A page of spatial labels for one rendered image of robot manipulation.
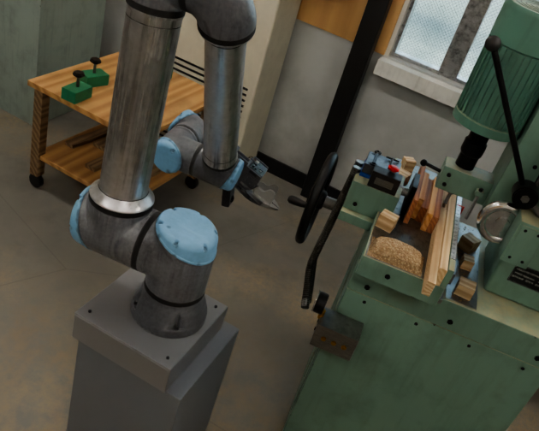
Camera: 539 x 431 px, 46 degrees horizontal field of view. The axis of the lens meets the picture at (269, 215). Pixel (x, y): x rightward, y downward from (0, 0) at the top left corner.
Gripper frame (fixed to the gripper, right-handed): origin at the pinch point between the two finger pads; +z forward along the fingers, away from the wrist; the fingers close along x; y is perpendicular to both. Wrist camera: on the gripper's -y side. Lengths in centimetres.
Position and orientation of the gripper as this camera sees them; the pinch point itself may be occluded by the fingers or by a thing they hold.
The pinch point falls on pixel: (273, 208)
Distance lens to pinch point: 182.0
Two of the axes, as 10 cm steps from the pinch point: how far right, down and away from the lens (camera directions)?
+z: 7.6, 6.4, 0.9
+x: 3.0, -4.7, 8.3
